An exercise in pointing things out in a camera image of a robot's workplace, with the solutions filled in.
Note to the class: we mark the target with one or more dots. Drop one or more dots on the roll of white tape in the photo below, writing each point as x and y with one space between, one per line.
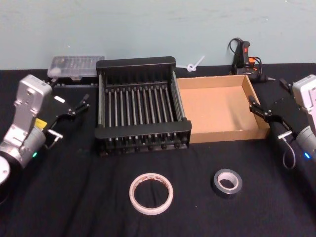
150 211

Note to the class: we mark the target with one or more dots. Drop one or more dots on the clear plastic case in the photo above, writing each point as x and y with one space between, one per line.
74 65

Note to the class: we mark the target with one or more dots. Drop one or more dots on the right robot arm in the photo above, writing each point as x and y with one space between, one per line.
306 98

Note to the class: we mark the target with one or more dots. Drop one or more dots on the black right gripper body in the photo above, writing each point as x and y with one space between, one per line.
286 111

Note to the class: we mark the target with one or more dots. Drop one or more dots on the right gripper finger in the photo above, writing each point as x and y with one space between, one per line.
286 85
259 109

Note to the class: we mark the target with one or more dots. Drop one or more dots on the black rack with steel bars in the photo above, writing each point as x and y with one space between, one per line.
143 129

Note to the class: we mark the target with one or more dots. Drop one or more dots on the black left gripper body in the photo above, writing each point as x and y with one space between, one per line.
58 108

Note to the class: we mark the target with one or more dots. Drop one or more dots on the black table cloth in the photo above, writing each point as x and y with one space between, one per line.
74 197

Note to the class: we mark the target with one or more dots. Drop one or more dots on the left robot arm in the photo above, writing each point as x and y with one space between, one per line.
24 138

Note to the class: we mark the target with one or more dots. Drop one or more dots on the shallow brown cardboard tray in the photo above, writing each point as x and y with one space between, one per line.
217 108

